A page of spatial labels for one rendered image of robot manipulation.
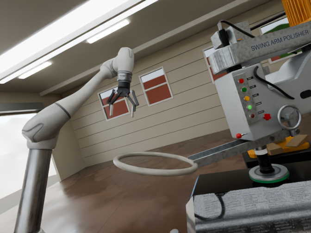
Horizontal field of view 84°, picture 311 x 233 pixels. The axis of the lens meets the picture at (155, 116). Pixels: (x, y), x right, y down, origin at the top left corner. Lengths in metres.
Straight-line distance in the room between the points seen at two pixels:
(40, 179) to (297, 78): 1.52
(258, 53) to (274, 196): 0.83
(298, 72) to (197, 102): 6.08
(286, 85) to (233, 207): 0.80
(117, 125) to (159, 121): 2.11
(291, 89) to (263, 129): 0.31
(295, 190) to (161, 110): 6.60
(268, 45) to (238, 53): 0.20
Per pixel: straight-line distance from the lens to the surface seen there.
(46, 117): 0.87
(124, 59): 1.09
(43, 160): 1.02
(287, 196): 1.30
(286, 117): 1.19
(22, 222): 1.07
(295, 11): 1.65
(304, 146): 2.02
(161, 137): 7.69
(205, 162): 1.06
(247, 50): 1.18
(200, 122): 7.35
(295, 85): 1.34
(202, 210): 1.32
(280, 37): 1.34
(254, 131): 1.13
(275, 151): 1.85
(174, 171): 0.84
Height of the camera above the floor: 1.44
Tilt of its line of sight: level
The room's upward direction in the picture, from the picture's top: 18 degrees counter-clockwise
